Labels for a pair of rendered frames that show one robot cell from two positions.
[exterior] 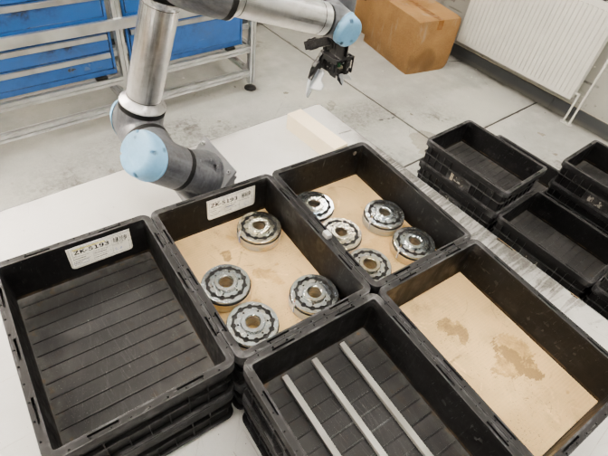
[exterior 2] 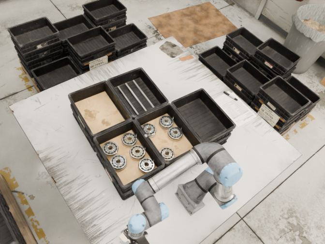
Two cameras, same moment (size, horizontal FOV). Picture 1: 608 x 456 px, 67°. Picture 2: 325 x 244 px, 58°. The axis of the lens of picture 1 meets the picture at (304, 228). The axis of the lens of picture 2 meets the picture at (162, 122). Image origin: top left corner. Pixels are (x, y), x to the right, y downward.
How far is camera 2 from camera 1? 1.91 m
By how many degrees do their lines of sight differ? 80
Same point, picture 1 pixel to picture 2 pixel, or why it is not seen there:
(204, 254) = (183, 147)
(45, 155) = not seen: outside the picture
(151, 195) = (211, 200)
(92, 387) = (201, 112)
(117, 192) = not seen: hidden behind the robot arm
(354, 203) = (127, 173)
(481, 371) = (102, 112)
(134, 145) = not seen: hidden behind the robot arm
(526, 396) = (92, 105)
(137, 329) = (196, 124)
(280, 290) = (158, 135)
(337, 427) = (144, 102)
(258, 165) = (167, 227)
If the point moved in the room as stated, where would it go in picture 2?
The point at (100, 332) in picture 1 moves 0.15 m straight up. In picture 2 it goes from (205, 124) to (210, 112)
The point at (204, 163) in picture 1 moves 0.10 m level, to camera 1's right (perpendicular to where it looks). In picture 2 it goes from (192, 185) to (176, 182)
